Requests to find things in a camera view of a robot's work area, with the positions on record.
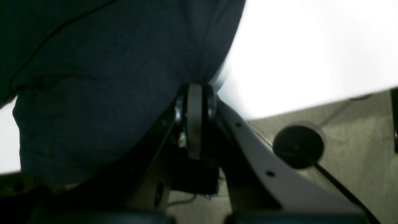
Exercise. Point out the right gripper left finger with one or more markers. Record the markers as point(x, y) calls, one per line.
point(140, 182)

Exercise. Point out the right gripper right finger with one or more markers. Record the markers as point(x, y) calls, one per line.
point(259, 182)

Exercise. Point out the black T-shirt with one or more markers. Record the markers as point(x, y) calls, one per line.
point(91, 76)

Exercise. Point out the black round stand base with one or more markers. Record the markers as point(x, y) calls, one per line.
point(302, 147)

